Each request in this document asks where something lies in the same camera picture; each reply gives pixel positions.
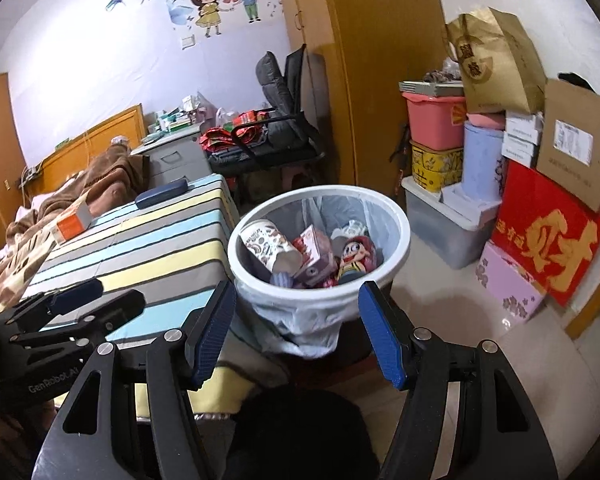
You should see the white flat carton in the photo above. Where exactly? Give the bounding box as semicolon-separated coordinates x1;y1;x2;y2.
505;110;546;143
500;147;537;171
502;132;540;158

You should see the striped tablecloth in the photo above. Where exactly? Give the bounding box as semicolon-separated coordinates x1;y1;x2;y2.
22;174;291;421

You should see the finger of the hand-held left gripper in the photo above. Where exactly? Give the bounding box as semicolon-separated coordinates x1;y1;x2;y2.
0;278;104;333
10;289;147;356

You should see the wooden bed headboard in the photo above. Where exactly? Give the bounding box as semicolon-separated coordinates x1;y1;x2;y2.
22;104;146;201

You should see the black office chair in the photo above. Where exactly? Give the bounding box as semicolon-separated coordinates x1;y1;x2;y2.
207;47;328;181

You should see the grey quilted cushion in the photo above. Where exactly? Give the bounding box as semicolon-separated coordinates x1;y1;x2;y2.
255;51;306;148

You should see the pink plastic stool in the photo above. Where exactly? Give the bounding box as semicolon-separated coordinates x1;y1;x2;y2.
280;167;313;193

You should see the crushed printed paper cup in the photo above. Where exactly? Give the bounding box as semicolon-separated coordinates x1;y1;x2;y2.
240;219;303;273

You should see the tall wooden wardrobe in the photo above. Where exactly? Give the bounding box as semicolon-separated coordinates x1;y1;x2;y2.
272;0;448;196

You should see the dark blue glasses case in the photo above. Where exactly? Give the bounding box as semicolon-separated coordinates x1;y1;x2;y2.
135;177;190;209

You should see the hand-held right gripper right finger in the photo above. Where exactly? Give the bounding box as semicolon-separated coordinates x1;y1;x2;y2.
357;280;562;480

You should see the small milk carton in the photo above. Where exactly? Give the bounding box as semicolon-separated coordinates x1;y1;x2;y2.
292;225;341;286

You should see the red patterned bag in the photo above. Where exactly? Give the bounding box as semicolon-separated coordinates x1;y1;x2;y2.
200;110;271;153

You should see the pink storage box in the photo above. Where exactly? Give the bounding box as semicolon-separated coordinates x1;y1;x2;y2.
402;91;468;152

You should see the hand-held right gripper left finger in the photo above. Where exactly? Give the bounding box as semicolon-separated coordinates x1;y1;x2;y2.
31;279;238;480

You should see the brown paper bag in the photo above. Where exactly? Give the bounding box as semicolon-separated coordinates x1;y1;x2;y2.
446;7;548;116

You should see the red gold gift box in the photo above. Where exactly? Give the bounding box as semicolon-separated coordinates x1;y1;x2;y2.
490;160;600;308

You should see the group of small medicine boxes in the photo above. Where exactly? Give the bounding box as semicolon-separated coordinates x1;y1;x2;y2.
142;92;216;136

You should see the yellow patterned box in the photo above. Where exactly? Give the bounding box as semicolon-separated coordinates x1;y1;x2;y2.
410;141;465;193

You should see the white trash bin with liner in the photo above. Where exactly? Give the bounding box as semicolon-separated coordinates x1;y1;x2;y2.
230;195;406;361

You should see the brown cardboard box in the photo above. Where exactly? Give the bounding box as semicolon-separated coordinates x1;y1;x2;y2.
536;77;600;213

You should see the grey plastic storage box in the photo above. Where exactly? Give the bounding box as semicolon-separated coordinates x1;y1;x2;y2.
401;175;503;271

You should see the orange white tissue pack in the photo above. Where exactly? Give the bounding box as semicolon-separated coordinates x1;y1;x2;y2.
50;200;93;246

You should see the grey nightstand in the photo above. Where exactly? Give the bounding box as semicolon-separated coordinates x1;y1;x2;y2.
130;125;213;188

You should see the pink floral box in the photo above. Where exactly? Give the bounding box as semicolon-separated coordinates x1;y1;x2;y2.
475;240;548;323

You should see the grey striped tray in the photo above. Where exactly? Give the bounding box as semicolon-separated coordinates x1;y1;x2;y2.
399;80;466;97

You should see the brown patterned blanket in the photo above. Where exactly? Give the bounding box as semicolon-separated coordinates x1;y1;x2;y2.
0;152;151;311

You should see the light blue cylinder box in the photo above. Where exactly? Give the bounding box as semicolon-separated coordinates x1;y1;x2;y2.
461;122;506;203

